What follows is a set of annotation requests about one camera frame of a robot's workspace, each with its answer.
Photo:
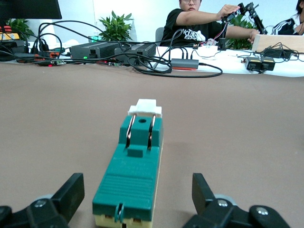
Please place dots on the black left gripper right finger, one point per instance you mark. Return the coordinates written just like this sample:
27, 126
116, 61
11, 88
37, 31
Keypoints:
221, 213

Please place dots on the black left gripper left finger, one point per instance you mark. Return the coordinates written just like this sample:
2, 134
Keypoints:
47, 211

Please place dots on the green terminal block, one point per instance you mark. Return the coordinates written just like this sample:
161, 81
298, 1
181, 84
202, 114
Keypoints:
128, 180

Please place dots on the black teleoperation leader arm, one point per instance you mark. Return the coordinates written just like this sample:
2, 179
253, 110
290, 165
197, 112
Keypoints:
257, 20

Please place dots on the person's bare right forearm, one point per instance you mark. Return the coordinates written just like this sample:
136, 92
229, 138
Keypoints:
202, 17

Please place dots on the person's bare left forearm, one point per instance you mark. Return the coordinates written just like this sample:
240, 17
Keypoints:
237, 30

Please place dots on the person's left hand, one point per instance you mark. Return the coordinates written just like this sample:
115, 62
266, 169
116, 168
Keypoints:
253, 35

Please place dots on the person's right hand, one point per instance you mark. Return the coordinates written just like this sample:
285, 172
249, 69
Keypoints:
226, 12

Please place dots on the small black box yellow label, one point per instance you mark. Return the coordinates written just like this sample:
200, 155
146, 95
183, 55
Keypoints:
253, 63
268, 64

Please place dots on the black power supply brick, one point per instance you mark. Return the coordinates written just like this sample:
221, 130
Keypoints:
95, 51
140, 50

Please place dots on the green potted plant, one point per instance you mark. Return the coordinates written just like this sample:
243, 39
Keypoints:
20, 27
237, 42
116, 28

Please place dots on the light wooden board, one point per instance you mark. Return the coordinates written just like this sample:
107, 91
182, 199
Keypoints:
280, 41

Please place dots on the person in black t-shirt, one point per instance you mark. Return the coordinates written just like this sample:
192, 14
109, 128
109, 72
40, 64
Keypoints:
204, 26

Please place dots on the grey chair back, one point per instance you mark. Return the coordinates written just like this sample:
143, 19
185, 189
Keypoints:
159, 35

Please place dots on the person in black white jacket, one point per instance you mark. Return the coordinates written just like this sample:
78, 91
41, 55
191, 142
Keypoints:
289, 26

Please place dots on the black computer monitor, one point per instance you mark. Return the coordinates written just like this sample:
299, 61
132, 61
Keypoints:
28, 9

